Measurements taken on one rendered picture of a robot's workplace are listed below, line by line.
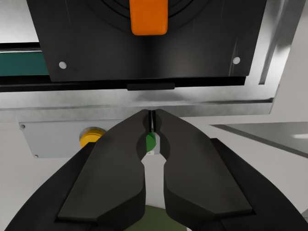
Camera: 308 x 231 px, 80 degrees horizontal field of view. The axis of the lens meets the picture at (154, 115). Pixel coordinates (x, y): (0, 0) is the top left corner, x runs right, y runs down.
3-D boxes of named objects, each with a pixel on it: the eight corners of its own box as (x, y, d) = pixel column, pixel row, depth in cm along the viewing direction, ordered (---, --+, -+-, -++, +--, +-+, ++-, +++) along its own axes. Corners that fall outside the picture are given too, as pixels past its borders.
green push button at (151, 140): (155, 145, 30) (156, 153, 28) (130, 145, 30) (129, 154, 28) (155, 123, 28) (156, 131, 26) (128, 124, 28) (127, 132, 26)
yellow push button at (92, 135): (112, 146, 30) (109, 155, 28) (86, 147, 29) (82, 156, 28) (108, 125, 28) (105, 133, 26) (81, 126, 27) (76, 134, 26)
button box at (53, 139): (162, 133, 35) (165, 156, 30) (50, 137, 35) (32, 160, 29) (162, 99, 31) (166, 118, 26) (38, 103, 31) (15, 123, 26)
